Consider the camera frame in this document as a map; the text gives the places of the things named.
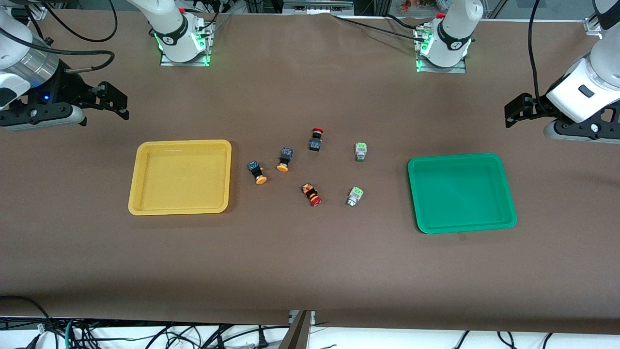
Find yellow push button black body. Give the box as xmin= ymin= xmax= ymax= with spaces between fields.
xmin=248 ymin=160 xmax=268 ymax=185
xmin=276 ymin=147 xmax=294 ymax=172

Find yellow plastic tray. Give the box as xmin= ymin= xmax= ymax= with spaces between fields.
xmin=128 ymin=140 xmax=233 ymax=216

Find green plastic tray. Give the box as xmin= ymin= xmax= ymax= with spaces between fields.
xmin=407 ymin=153 xmax=518 ymax=234

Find red push button orange label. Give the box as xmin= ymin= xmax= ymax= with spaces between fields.
xmin=301 ymin=182 xmax=323 ymax=207

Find grey power strip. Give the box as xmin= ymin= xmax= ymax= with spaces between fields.
xmin=283 ymin=0 xmax=355 ymax=16

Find brown table cover sheet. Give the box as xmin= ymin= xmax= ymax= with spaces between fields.
xmin=0 ymin=10 xmax=620 ymax=335

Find grey metal support beam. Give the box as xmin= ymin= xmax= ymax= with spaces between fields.
xmin=278 ymin=310 xmax=316 ymax=349

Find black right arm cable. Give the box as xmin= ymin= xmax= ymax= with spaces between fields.
xmin=0 ymin=0 xmax=118 ymax=74

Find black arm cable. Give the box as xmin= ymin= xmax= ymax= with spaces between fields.
xmin=527 ymin=0 xmax=544 ymax=103
xmin=0 ymin=0 xmax=118 ymax=74

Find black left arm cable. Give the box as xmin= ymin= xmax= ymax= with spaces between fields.
xmin=527 ymin=0 xmax=544 ymax=103

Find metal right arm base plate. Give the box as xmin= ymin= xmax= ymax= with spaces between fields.
xmin=160 ymin=19 xmax=215 ymax=67

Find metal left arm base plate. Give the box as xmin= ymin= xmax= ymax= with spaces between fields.
xmin=415 ymin=25 xmax=467 ymax=74

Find short black table cable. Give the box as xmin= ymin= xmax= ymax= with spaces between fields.
xmin=385 ymin=14 xmax=422 ymax=30

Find long black table cable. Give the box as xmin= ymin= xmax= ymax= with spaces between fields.
xmin=331 ymin=15 xmax=422 ymax=38

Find thick black floor cable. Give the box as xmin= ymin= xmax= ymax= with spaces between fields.
xmin=0 ymin=295 xmax=53 ymax=333

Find teal floor cable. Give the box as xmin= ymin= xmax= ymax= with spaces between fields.
xmin=64 ymin=317 xmax=78 ymax=349

